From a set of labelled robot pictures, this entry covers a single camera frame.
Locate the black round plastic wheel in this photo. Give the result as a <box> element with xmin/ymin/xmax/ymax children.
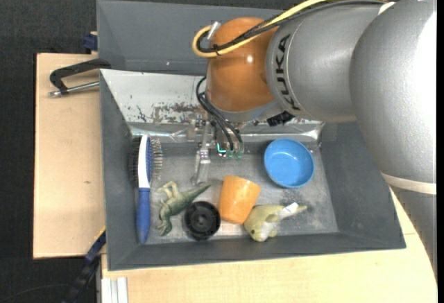
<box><xmin>183</xmin><ymin>200</ymin><xmax>222</xmax><ymax>241</ymax></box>

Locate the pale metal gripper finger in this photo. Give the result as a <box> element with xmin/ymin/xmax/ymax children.
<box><xmin>189</xmin><ymin>150</ymin><xmax>203</xmax><ymax>187</ymax></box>
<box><xmin>200</xmin><ymin>148</ymin><xmax>212</xmax><ymax>186</ymax></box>

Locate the pale green plush dolphin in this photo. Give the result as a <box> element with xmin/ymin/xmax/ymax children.
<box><xmin>244</xmin><ymin>202</ymin><xmax>309</xmax><ymax>243</ymax></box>

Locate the pale wood flat board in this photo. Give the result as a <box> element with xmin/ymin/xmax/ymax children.
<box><xmin>33</xmin><ymin>52</ymin><xmax>107</xmax><ymax>260</ymax></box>

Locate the blue plastic bowl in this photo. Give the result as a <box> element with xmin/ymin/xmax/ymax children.
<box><xmin>263</xmin><ymin>138</ymin><xmax>316</xmax><ymax>189</ymax></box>

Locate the orange plastic cup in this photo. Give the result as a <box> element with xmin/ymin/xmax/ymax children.
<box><xmin>219</xmin><ymin>175</ymin><xmax>262</xmax><ymax>225</ymax></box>

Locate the grey metal bin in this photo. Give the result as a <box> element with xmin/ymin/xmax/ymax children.
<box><xmin>96</xmin><ymin>0</ymin><xmax>407</xmax><ymax>272</ymax></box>

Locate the black cylinder on white bracket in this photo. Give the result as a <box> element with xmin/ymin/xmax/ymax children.
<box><xmin>255</xmin><ymin>110</ymin><xmax>296</xmax><ymax>128</ymax></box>

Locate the blue and white hairbrush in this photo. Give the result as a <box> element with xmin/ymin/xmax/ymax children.
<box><xmin>127</xmin><ymin>134</ymin><xmax>164</xmax><ymax>245</ymax></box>

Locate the green toy dinosaur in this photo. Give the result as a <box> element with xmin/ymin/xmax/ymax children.
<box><xmin>155</xmin><ymin>180</ymin><xmax>212</xmax><ymax>237</ymax></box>

